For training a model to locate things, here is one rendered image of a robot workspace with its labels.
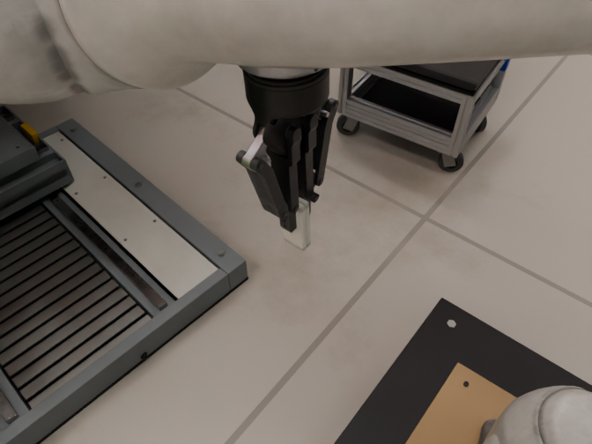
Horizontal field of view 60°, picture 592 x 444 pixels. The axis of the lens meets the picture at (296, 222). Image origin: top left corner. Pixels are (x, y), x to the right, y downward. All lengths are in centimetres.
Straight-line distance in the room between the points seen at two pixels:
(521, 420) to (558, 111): 158
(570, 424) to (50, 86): 52
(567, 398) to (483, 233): 96
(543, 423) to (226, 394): 75
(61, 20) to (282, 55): 10
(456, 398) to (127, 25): 75
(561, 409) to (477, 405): 30
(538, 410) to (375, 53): 47
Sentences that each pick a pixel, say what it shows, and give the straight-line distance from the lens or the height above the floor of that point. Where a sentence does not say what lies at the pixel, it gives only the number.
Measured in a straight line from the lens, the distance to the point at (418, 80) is 149.
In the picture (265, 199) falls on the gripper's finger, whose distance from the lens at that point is 52.
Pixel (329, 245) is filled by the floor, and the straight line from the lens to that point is 141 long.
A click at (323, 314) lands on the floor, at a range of 128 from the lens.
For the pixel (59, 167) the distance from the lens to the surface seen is 153.
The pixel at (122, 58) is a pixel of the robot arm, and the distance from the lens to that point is 26.
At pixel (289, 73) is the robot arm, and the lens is 42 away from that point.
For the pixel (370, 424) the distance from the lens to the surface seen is 84.
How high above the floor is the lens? 108
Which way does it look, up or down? 48 degrees down
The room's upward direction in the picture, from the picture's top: straight up
